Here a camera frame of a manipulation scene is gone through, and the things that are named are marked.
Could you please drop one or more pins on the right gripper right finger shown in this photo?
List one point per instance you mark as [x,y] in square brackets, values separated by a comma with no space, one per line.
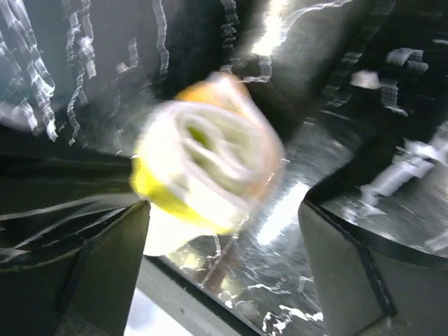
[369,285]

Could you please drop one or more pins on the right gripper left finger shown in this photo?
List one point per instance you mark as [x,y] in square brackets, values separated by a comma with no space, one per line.
[81,285]

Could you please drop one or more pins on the yellow white patterned towel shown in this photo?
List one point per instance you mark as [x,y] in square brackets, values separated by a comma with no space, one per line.
[206,160]

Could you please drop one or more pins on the black marble pattern mat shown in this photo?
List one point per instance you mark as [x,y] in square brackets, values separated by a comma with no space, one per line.
[355,90]

